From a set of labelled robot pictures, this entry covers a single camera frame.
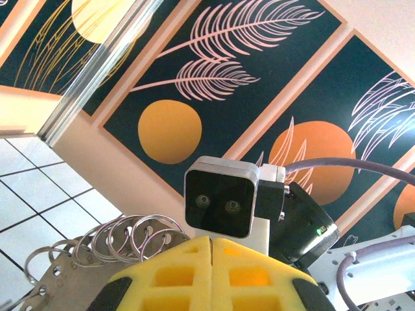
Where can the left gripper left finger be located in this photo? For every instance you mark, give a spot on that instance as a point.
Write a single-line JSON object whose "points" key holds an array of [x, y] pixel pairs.
{"points": [[168, 278]]}

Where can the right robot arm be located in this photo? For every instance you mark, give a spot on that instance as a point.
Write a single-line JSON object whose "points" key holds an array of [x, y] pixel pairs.
{"points": [[382, 256]]}

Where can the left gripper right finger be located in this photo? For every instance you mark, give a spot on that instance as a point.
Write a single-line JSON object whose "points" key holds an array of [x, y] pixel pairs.
{"points": [[253, 278]]}

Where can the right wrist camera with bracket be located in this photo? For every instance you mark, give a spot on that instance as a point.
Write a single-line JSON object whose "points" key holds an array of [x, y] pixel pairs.
{"points": [[217, 197]]}

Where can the aluminium frame post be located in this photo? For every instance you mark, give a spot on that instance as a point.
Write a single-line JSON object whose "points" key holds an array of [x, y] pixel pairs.
{"points": [[94, 61]]}

